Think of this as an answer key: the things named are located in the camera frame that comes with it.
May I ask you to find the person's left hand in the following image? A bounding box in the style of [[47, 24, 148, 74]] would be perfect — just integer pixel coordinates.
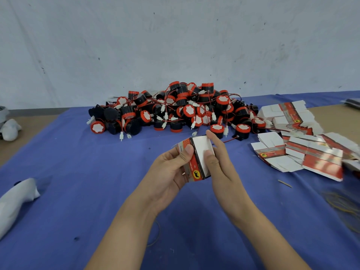
[[132, 144, 195, 219]]

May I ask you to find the person's right hand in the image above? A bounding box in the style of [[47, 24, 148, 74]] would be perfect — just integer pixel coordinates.
[[204, 130, 254, 220]]

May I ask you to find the red white carton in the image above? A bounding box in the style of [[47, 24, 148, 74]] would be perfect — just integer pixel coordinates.
[[178, 135, 216, 182]]

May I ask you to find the person's right forearm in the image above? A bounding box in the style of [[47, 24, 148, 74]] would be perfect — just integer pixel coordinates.
[[225, 200, 311, 270]]

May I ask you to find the person's left forearm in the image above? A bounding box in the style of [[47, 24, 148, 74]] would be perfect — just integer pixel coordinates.
[[84, 195, 158, 270]]

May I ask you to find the pile of black red buzzers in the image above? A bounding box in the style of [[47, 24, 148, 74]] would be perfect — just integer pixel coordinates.
[[87, 81, 268, 144]]

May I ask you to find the single yellow rubber band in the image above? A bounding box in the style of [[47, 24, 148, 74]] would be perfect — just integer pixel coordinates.
[[147, 220, 161, 248]]

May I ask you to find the pile of flat cartons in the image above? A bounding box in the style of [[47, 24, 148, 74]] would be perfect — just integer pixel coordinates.
[[250, 100, 360, 182]]

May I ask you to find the blue table cloth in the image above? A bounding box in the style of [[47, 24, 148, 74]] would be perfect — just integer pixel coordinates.
[[0, 91, 360, 270]]

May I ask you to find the bunch of yellow rubber bands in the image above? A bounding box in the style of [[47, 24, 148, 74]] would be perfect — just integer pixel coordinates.
[[322, 190, 360, 232]]

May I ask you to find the clear plastic packet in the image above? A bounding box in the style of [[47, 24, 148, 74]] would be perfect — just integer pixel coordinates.
[[341, 98, 360, 109]]

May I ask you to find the white grey cloth bundle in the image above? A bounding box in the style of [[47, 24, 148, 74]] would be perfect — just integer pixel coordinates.
[[0, 106, 22, 142]]

